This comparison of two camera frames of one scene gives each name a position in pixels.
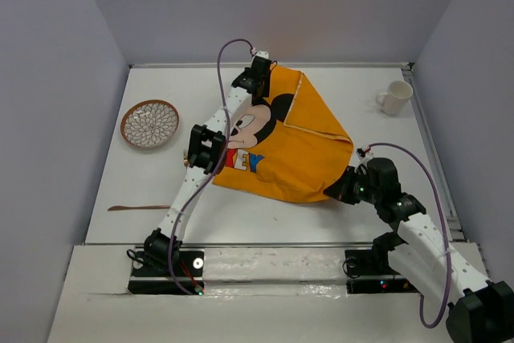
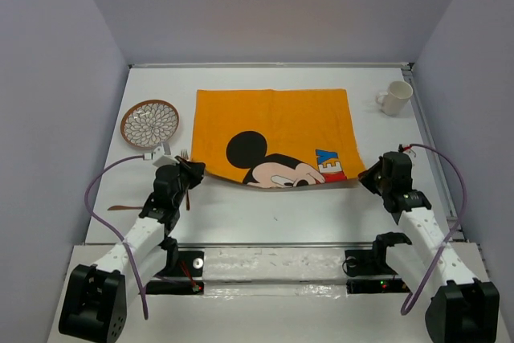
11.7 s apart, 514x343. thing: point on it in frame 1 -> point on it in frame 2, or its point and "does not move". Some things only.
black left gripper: [263, 92] -> [193, 170]
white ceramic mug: [394, 101] does not move
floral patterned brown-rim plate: [149, 124] does not move
